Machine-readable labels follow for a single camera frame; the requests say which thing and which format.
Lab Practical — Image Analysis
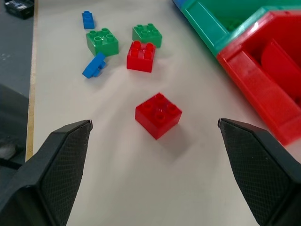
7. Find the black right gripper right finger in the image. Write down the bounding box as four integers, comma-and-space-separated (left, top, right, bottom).
218, 118, 301, 226

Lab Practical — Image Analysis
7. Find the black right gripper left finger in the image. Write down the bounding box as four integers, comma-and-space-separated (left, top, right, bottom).
0, 119, 93, 226

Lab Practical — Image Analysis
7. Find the red plastic storage bin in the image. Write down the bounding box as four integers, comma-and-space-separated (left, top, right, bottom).
216, 10, 301, 146

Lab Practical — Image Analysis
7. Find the red square building block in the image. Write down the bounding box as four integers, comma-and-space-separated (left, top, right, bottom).
126, 40, 157, 73
135, 92, 183, 141

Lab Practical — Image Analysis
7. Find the blue narrow building block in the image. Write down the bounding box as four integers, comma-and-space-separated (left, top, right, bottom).
81, 10, 96, 30
82, 52, 107, 79

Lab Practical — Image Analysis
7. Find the green square building block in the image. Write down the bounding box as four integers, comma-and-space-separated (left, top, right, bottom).
132, 23, 163, 49
86, 28, 119, 57

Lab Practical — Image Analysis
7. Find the green plastic storage bin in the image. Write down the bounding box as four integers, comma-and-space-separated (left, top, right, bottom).
180, 0, 301, 57

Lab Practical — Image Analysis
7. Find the black box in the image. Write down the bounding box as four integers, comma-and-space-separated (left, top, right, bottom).
4, 0, 35, 20

